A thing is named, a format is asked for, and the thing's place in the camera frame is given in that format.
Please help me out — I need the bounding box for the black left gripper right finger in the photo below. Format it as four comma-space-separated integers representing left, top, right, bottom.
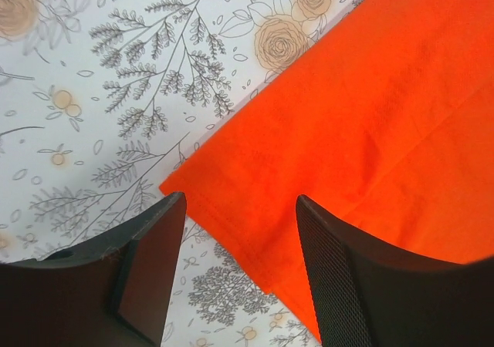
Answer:
296, 195, 493, 347

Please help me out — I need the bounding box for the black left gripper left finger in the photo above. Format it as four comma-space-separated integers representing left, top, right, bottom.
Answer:
1, 193, 187, 346

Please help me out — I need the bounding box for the orange t-shirt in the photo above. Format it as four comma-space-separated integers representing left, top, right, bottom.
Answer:
160, 0, 493, 335

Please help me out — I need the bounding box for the floral patterned table mat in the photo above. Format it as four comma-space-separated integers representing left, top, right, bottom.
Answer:
0, 0, 391, 347

